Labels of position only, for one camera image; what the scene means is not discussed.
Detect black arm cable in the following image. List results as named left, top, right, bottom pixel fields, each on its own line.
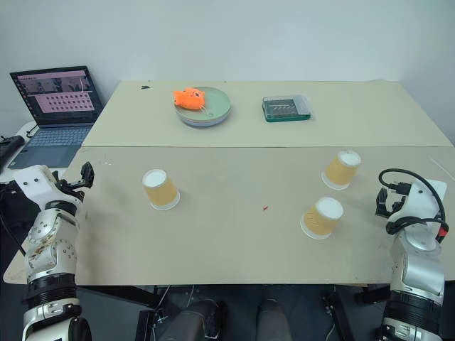
left=378, top=168, right=449, bottom=246
left=0, top=211, right=27, bottom=257

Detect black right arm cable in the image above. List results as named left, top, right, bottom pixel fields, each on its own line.
left=378, top=168, right=449, bottom=246

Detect green box with clear lid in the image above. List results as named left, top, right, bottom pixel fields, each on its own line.
left=261, top=94, right=314, bottom=124

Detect grey laptop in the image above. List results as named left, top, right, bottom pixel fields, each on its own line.
left=9, top=65, right=105, bottom=168

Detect brown paper cup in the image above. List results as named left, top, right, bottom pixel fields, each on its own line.
left=141, top=168, right=181, bottom=212
left=321, top=149, right=363, bottom=190
left=299, top=197, right=345, bottom=240

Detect green plate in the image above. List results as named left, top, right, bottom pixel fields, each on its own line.
left=173, top=86, right=233, bottom=122

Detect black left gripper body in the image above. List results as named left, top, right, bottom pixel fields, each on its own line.
left=52, top=170, right=87, bottom=206

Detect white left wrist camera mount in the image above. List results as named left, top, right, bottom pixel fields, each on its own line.
left=13, top=164, right=60, bottom=207

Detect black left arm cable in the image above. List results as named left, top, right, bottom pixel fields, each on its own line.
left=0, top=211, right=27, bottom=257

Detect orange plush toy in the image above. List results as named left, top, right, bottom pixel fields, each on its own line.
left=172, top=87, right=208, bottom=112

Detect pale blue plate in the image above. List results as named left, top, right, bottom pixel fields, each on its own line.
left=175, top=106, right=232, bottom=129

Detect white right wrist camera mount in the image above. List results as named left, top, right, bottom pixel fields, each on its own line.
left=400, top=178, right=448, bottom=224

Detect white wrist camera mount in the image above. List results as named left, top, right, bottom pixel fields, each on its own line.
left=400, top=178, right=448, bottom=224
left=13, top=164, right=60, bottom=207

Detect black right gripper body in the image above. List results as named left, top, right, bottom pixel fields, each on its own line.
left=395, top=191, right=414, bottom=216

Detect black device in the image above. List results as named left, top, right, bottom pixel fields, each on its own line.
left=0, top=134, right=26, bottom=172

